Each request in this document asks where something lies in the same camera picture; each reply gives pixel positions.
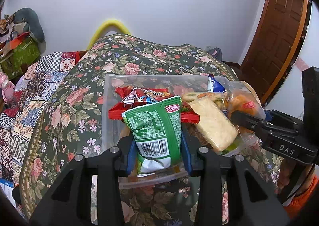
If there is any bread bun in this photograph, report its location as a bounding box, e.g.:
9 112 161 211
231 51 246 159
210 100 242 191
227 93 267 134

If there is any sandwich bread slice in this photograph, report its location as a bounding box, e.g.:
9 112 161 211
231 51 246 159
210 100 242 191
189 96 238 152

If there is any blue chips bag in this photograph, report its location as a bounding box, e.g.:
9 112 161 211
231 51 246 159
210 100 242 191
207 74 226 93

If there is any green snack bag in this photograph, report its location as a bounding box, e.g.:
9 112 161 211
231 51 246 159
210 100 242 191
122 96 182 174

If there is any red noodle snack bag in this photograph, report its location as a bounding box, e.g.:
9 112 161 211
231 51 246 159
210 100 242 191
108 86 201 124

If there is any orange cracker pack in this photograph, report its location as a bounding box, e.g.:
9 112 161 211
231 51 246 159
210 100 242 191
182 92 229 110

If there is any right hand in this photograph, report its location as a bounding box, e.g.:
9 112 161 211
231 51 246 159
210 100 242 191
277 158 315 196

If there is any orange jacket sleeve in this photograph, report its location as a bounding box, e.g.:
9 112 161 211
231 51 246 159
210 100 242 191
284 175 318 219

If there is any grey bag on floor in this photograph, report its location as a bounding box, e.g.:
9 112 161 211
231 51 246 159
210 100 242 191
205 46 222 61

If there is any brown wooden door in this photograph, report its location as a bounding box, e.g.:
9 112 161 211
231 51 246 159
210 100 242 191
241 0 310 104

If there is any clear plastic storage box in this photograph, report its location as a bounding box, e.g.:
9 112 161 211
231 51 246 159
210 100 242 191
100 73 250 190

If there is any patchwork quilt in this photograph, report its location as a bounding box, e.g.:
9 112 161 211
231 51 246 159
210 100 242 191
1 51 85 185

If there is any pink plush toy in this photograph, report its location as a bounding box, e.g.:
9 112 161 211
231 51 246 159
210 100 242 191
0 72 15 104

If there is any green cardboard box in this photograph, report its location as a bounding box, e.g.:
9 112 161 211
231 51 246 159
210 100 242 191
1 37 40 80

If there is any yellow curved headboard tube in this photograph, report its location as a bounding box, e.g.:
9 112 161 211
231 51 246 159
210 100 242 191
87 19 131 50

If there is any grey plush pillow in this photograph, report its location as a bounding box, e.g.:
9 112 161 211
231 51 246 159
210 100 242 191
14 8 45 43

